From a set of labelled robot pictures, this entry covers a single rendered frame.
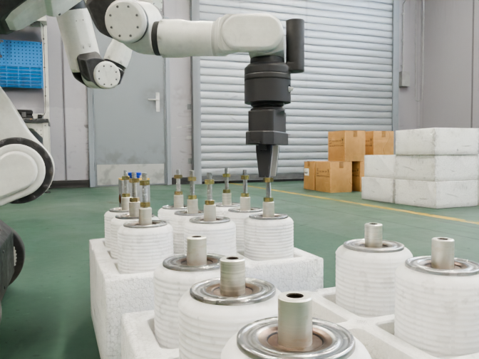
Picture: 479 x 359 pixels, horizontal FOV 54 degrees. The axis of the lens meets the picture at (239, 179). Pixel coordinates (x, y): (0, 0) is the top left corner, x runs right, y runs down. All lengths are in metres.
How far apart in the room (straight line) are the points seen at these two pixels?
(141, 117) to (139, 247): 5.25
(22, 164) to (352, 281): 0.72
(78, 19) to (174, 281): 1.03
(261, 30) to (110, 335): 0.57
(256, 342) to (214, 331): 0.08
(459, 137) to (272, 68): 2.73
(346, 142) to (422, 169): 1.34
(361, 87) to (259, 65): 6.38
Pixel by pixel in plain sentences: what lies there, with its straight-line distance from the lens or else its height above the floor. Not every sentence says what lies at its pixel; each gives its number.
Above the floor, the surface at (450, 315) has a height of 0.21.
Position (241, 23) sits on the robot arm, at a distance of 0.88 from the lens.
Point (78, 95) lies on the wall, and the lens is 5.98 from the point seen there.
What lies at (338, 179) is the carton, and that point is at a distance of 4.61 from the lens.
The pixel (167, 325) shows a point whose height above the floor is 0.20.
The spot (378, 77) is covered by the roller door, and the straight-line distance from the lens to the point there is 7.45.
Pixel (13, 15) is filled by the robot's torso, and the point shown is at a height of 0.67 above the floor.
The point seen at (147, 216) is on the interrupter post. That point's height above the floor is 0.27.
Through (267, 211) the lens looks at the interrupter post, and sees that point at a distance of 0.89.
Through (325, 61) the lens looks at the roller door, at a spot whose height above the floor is 1.69.
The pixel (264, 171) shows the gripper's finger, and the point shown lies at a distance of 0.87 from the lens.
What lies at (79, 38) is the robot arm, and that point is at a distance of 1.41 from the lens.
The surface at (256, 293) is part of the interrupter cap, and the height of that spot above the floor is 0.25.
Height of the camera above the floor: 0.37
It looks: 3 degrees down
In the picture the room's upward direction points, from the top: 1 degrees counter-clockwise
